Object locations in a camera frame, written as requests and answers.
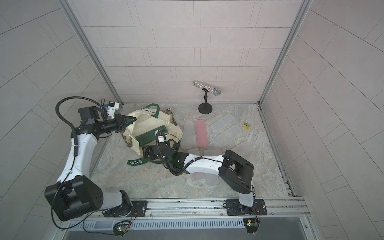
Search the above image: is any frosted case with pink mark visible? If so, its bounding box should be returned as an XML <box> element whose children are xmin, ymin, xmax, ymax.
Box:
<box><xmin>231</xmin><ymin>141</ymin><xmax>254</xmax><ymax>160</ymax></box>

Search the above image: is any silver glitter microphone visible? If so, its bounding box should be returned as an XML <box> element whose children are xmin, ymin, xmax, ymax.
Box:
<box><xmin>193</xmin><ymin>81</ymin><xmax>222</xmax><ymax>96</ymax></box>

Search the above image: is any clear case with pink item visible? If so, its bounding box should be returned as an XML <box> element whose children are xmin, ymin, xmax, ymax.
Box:
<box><xmin>188</xmin><ymin>149</ymin><xmax>204</xmax><ymax>183</ymax></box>

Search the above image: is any green circuit board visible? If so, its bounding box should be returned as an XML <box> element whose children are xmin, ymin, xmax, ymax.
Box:
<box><xmin>113</xmin><ymin>221</ymin><xmax>131</xmax><ymax>237</ymax></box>
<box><xmin>243</xmin><ymin>218</ymin><xmax>260</xmax><ymax>234</ymax></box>

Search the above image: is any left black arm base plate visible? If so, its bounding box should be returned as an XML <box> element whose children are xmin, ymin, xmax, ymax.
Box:
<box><xmin>102</xmin><ymin>201</ymin><xmax>148</xmax><ymax>218</ymax></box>

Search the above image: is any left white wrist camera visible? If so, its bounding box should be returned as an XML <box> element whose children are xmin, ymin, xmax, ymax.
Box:
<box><xmin>104</xmin><ymin>102</ymin><xmax>120</xmax><ymax>119</ymax></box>

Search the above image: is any green pencil case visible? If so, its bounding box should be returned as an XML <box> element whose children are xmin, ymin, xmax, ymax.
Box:
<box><xmin>136</xmin><ymin>125</ymin><xmax>168</xmax><ymax>147</ymax></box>

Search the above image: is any pink translucent pencil case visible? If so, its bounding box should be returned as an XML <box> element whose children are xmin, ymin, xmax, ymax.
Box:
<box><xmin>195</xmin><ymin>120</ymin><xmax>208</xmax><ymax>148</ymax></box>

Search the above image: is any black cable hose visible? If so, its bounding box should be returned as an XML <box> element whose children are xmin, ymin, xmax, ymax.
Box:
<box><xmin>55</xmin><ymin>95</ymin><xmax>107</xmax><ymax>148</ymax></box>

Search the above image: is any small yellow toy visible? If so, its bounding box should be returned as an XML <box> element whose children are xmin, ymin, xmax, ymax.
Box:
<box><xmin>243</xmin><ymin>123</ymin><xmax>252</xmax><ymax>129</ymax></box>

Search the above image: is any left green circuit board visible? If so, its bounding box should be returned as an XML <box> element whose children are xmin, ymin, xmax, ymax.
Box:
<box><xmin>113</xmin><ymin>221</ymin><xmax>131</xmax><ymax>237</ymax></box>

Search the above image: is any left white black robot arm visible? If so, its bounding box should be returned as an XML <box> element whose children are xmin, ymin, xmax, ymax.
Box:
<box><xmin>45</xmin><ymin>106</ymin><xmax>136</xmax><ymax>222</ymax></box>

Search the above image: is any black microphone stand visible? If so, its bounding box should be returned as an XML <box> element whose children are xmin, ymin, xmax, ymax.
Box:
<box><xmin>198</xmin><ymin>88</ymin><xmax>213</xmax><ymax>115</ymax></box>

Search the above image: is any ribbed clear pencil case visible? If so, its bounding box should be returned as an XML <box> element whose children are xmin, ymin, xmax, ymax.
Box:
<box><xmin>204</xmin><ymin>150</ymin><xmax>219</xmax><ymax>186</ymax></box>
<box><xmin>214</xmin><ymin>125</ymin><xmax>242</xmax><ymax>147</ymax></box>

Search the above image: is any right green circuit board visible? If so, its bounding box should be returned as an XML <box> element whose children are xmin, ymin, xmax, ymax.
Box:
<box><xmin>243</xmin><ymin>218</ymin><xmax>260</xmax><ymax>234</ymax></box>

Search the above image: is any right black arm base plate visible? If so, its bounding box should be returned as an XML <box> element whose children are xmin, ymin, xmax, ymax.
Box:
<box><xmin>223</xmin><ymin>199</ymin><xmax>268</xmax><ymax>216</ymax></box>

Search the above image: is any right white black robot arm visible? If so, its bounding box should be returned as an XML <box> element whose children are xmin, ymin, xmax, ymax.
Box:
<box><xmin>142</xmin><ymin>142</ymin><xmax>257</xmax><ymax>215</ymax></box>

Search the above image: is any aluminium mounting rail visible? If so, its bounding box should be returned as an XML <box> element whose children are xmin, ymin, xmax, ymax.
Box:
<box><xmin>56</xmin><ymin>196</ymin><xmax>310</xmax><ymax>222</ymax></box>

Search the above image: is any clear translucent pencil case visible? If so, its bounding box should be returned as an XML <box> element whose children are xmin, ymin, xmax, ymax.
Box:
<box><xmin>211</xmin><ymin>114</ymin><xmax>235</xmax><ymax>133</ymax></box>

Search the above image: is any clear rounded pencil case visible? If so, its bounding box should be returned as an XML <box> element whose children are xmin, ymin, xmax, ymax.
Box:
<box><xmin>181</xmin><ymin>121</ymin><xmax>195</xmax><ymax>150</ymax></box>

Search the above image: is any cream canvas tote bag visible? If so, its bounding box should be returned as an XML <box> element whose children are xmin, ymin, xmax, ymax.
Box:
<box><xmin>122</xmin><ymin>104</ymin><xmax>183</xmax><ymax>166</ymax></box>

